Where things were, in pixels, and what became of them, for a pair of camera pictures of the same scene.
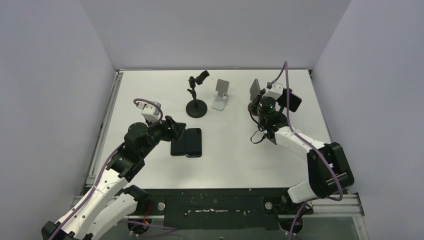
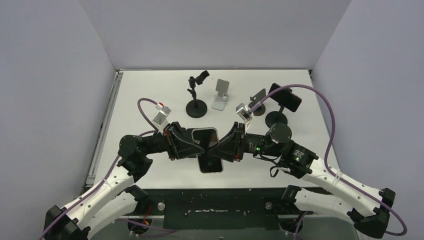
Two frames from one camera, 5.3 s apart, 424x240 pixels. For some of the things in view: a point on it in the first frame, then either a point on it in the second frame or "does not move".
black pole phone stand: (196, 108) does not move
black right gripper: (257, 100) → (238, 144)
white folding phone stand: (222, 87) does not move
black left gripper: (172, 130) → (179, 144)
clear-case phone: (254, 90) → (207, 137)
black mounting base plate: (222, 208) does not move
